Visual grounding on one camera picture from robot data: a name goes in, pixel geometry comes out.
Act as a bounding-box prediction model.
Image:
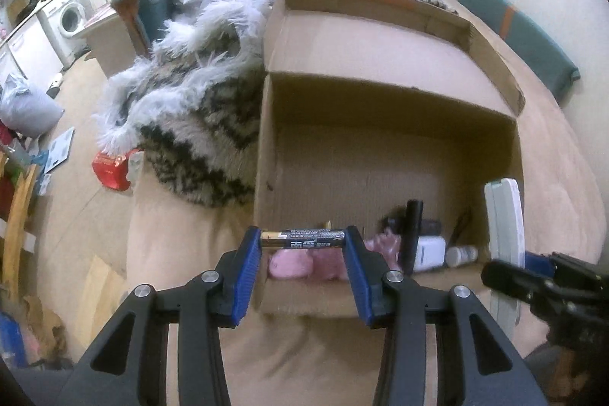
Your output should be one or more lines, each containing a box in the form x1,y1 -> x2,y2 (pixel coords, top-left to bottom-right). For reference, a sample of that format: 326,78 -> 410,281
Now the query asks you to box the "flat bathroom scale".
44,126 -> 76,174

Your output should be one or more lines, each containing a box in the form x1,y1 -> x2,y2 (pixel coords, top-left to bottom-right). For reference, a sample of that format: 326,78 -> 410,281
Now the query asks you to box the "beige side cabinet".
76,4 -> 137,80

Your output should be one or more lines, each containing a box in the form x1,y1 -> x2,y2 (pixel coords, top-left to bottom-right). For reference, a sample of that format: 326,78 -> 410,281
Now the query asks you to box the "teal bed end cushion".
112,0 -> 182,56

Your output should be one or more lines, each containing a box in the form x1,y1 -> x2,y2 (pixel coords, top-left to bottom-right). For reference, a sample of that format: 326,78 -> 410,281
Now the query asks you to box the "flat cardboard piece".
76,255 -> 127,336

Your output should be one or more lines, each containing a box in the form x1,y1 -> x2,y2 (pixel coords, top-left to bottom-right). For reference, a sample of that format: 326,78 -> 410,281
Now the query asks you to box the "cardboard box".
252,0 -> 527,317

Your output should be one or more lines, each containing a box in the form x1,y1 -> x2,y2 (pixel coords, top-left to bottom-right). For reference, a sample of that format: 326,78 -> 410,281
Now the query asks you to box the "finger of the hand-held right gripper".
526,251 -> 600,281
480,260 -> 553,305

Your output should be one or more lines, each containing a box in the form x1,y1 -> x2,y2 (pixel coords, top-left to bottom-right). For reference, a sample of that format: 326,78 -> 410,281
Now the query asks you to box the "black and gold battery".
261,228 -> 346,249

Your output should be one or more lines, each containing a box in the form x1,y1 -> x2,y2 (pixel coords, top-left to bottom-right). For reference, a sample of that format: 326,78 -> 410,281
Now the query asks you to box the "white earbuds case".
414,236 -> 447,272

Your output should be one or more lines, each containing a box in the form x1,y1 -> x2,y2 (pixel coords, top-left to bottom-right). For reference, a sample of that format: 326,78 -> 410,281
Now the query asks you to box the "pink heart-shaped case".
267,248 -> 316,281

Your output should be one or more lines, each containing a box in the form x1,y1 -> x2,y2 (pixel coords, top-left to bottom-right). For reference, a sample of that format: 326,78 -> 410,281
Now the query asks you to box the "wooden rack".
0,149 -> 43,298

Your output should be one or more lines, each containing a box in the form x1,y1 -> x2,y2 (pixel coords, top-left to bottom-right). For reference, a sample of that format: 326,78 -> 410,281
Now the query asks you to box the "grey plastic bag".
0,73 -> 65,136

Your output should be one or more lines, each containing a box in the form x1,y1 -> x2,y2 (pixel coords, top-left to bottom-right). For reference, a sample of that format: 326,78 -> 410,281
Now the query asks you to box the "teal headboard cushion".
458,0 -> 582,105

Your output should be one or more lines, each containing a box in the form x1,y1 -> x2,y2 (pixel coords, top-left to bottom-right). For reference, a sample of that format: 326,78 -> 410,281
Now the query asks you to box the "white washing machine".
40,0 -> 89,56

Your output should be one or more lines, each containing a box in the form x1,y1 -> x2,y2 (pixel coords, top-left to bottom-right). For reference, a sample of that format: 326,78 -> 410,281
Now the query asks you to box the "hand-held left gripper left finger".
62,225 -> 262,406

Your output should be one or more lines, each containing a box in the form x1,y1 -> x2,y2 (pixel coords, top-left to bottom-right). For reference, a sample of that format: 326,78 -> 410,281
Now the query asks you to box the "pink perfume bottle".
313,220 -> 351,282

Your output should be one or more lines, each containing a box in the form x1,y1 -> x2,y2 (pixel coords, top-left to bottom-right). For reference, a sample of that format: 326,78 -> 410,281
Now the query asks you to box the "white remote control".
484,178 -> 527,331

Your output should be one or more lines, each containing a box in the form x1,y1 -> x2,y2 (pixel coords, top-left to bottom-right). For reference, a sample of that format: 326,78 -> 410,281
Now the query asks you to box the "red gift bag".
92,149 -> 139,192

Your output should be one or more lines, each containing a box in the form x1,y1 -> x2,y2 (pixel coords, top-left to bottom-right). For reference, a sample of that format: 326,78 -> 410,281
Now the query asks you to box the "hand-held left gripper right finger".
343,225 -> 548,406

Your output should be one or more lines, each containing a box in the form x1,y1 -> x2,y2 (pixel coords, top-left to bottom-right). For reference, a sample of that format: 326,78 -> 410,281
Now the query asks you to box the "white kitchen cabinet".
7,13 -> 65,76

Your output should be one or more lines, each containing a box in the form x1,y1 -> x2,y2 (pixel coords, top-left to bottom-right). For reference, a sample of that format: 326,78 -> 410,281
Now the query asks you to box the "white pill bottle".
445,245 -> 479,267

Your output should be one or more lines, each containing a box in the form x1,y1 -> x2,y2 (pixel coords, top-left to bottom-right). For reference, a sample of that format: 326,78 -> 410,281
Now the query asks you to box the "fuzzy patterned blanket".
92,0 -> 287,208

